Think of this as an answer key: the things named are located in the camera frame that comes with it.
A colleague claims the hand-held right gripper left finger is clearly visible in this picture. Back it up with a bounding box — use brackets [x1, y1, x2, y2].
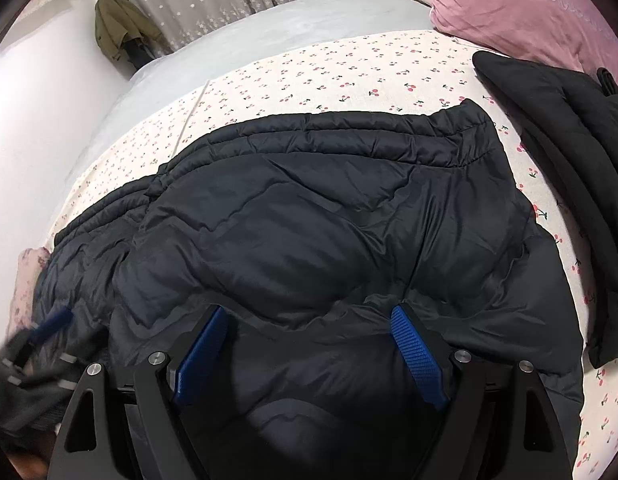
[48, 305, 230, 480]

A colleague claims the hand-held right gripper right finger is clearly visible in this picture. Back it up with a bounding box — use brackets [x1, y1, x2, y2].
[390, 304, 574, 480]

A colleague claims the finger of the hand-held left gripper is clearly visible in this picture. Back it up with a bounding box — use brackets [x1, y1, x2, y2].
[30, 306, 76, 347]

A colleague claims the black quilted jacket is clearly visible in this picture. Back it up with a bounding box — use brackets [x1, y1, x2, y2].
[31, 97, 587, 480]

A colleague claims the pink floral rolled cloth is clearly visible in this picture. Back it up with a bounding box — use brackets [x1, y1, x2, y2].
[5, 247, 54, 343]

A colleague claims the folded black jacket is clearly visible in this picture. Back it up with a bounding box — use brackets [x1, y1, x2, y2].
[471, 51, 618, 371]

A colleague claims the dark hanging garment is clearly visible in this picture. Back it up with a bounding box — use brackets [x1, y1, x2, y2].
[120, 37, 156, 73]

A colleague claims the olive hanging jacket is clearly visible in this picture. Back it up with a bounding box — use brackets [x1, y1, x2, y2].
[93, 0, 166, 62]

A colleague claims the pink velvet pillow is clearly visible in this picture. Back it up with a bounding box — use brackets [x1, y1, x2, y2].
[419, 0, 618, 106]

